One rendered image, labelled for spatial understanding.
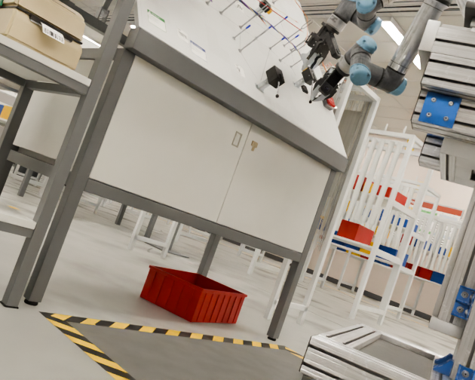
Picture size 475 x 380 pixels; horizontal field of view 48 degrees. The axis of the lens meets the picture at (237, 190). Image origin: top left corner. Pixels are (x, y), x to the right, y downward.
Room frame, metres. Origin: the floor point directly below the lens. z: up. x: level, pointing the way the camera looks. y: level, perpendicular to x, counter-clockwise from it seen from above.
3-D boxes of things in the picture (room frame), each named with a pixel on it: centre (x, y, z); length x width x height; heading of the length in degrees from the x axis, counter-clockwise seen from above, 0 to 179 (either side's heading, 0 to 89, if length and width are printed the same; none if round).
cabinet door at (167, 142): (1.78, 0.24, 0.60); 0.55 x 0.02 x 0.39; 134
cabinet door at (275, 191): (2.16, -0.16, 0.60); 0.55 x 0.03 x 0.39; 134
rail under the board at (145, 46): (1.96, 0.02, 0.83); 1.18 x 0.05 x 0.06; 134
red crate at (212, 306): (2.36, 0.02, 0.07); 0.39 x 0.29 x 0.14; 149
